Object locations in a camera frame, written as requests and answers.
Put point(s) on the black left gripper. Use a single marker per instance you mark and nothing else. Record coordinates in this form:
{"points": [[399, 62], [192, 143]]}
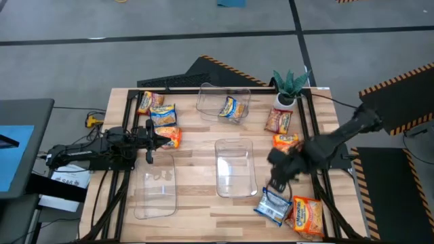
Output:
{"points": [[149, 142]]}

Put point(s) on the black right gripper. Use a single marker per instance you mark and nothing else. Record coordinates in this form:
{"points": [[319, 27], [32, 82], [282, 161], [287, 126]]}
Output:
{"points": [[288, 159]]}

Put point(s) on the orange Maruchan noodle pack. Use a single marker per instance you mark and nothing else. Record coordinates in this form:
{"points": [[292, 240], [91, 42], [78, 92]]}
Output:
{"points": [[171, 135], [285, 140], [308, 217]]}

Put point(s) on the blue Maruchan noodle pack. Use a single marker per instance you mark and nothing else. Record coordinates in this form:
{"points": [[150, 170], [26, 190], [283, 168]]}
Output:
{"points": [[273, 206], [163, 116], [232, 108]]}

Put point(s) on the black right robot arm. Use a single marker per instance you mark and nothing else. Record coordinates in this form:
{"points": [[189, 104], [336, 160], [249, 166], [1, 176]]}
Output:
{"points": [[339, 135]]}

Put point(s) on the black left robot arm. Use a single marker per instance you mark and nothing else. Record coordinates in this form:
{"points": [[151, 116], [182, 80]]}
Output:
{"points": [[84, 149]]}

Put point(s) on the clear plastic bin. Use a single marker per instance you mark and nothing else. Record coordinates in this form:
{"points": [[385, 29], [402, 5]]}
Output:
{"points": [[210, 101], [156, 189], [235, 169]]}

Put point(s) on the black mat with hazard stripes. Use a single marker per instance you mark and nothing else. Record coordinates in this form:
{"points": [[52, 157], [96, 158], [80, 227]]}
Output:
{"points": [[400, 98], [217, 72], [393, 196]]}

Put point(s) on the green plant in white pot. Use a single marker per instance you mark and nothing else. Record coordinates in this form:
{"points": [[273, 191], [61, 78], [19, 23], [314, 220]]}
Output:
{"points": [[288, 89]]}

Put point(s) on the printed white paper sheet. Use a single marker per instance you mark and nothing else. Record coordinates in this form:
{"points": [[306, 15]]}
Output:
{"points": [[71, 176]]}

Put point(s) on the plain white paper sheet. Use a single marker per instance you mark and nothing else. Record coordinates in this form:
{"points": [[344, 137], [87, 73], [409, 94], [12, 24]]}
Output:
{"points": [[57, 203]]}

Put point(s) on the grey desk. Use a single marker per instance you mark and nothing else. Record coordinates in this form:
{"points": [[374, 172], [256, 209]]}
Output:
{"points": [[34, 112]]}

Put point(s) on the blue screen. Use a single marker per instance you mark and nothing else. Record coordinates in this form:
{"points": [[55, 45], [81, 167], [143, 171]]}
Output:
{"points": [[17, 162]]}

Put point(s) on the grey metal stand foot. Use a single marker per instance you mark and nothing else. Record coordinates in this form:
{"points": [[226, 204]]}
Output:
{"points": [[420, 130]]}

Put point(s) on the blue floor mat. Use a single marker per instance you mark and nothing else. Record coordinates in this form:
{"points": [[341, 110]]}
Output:
{"points": [[231, 3]]}

